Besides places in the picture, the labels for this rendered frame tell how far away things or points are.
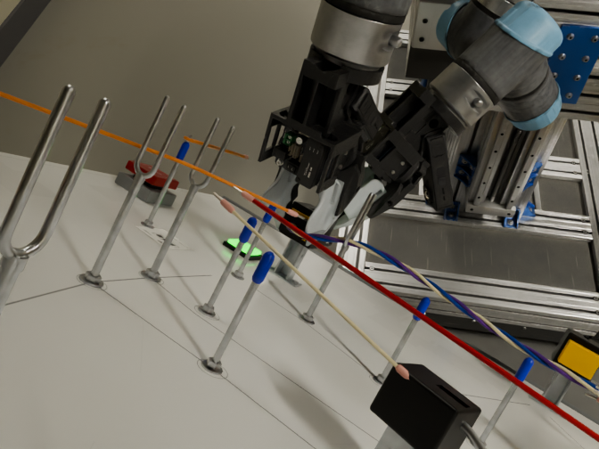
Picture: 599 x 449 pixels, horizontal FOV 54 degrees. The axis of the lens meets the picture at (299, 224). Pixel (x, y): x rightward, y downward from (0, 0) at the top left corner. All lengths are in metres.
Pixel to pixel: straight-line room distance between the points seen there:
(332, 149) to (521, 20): 0.33
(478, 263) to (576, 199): 0.44
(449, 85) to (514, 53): 0.08
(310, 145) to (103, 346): 0.27
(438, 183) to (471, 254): 1.06
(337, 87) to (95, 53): 2.49
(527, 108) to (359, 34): 0.37
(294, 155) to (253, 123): 1.90
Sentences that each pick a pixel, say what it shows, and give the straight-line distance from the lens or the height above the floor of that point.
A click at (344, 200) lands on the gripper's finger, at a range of 0.62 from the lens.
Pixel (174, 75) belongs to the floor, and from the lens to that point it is 2.75.
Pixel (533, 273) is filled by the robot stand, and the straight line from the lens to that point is 1.86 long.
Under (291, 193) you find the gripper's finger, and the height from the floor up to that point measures 1.17.
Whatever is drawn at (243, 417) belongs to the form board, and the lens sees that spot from 0.36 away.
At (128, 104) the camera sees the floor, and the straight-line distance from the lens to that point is 2.64.
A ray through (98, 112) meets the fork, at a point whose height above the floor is 1.53.
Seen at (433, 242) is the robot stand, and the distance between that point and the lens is 1.84.
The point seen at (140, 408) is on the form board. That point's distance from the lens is 0.33.
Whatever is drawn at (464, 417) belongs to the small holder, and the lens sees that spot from 0.34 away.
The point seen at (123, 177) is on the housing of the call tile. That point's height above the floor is 1.11.
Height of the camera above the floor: 1.66
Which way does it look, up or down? 52 degrees down
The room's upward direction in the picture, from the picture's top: straight up
